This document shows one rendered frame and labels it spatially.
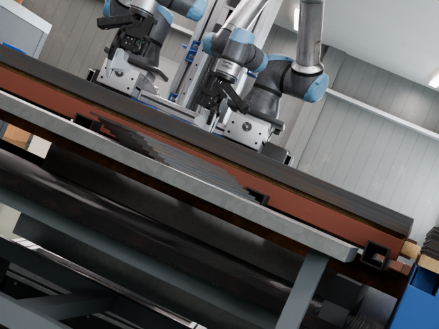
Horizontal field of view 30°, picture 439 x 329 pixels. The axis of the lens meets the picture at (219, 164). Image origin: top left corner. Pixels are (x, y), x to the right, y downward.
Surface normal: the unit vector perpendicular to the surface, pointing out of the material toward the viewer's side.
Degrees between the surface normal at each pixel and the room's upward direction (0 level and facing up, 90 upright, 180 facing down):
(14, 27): 90
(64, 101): 90
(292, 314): 90
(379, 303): 90
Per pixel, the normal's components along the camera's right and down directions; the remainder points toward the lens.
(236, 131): -0.08, -0.04
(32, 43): 0.89, 0.39
